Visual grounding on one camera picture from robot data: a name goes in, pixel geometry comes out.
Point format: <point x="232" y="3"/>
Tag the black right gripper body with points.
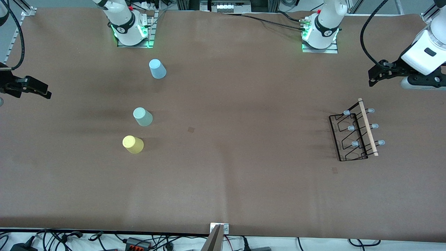
<point x="7" y="84"/>

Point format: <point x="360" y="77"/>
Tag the pale green plastic cup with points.
<point x="143" y="117"/>

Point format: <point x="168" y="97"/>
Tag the yellow plastic cup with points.
<point x="133" y="144"/>

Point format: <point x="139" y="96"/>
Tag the light blue plastic cup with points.
<point x="157" y="69"/>

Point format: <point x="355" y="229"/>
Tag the white power strip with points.
<point x="150" y="5"/>

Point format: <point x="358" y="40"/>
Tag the black power adapter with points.
<point x="21" y="247"/>

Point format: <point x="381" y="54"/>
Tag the grey control unit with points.
<point x="226" y="6"/>

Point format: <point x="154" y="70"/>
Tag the black orange connector block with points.
<point x="137" y="243"/>

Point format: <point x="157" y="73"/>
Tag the brown table cover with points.
<point x="223" y="181"/>

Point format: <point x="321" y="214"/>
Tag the black plug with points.
<point x="245" y="245"/>

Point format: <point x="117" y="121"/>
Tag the aluminium frame profile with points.
<point x="427" y="17"/>
<point x="28" y="10"/>

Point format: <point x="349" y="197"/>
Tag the perforated metal side rail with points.
<point x="12" y="42"/>

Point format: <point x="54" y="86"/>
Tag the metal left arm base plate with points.
<point x="332" y="50"/>

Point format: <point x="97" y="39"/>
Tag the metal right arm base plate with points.
<point x="150" y="38"/>

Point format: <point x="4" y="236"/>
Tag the black aluminium frame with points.
<point x="188" y="4"/>

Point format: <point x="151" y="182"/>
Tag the silver metal bracket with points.
<point x="225" y="228"/>

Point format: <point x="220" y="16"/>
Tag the grey tapered post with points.
<point x="213" y="244"/>

